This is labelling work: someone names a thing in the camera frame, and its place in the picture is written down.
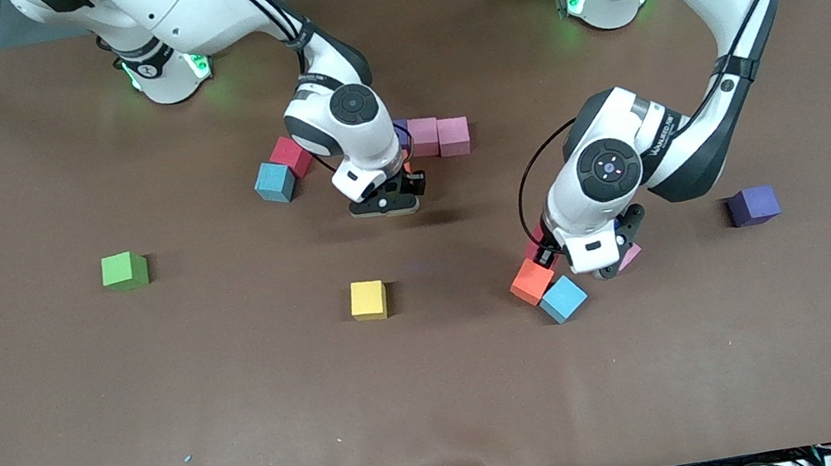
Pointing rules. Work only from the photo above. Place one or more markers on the red foam cube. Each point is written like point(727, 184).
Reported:
point(533, 248)
point(289, 155)

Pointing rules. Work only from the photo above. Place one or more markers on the orange foam cube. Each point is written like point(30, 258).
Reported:
point(407, 161)
point(530, 281)

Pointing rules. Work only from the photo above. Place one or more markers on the pink foam cube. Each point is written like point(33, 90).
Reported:
point(454, 137)
point(632, 257)
point(425, 137)

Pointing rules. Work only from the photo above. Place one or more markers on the purple foam cube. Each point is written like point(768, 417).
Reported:
point(753, 205)
point(403, 131)

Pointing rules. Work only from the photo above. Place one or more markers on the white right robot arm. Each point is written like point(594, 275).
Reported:
point(180, 12)

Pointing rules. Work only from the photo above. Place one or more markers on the blue foam cube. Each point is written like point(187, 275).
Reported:
point(274, 182)
point(562, 299)

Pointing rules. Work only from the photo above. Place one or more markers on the brown paper table cover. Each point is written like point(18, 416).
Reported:
point(441, 395)

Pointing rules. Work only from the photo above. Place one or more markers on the green foam cube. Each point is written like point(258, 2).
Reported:
point(125, 272)

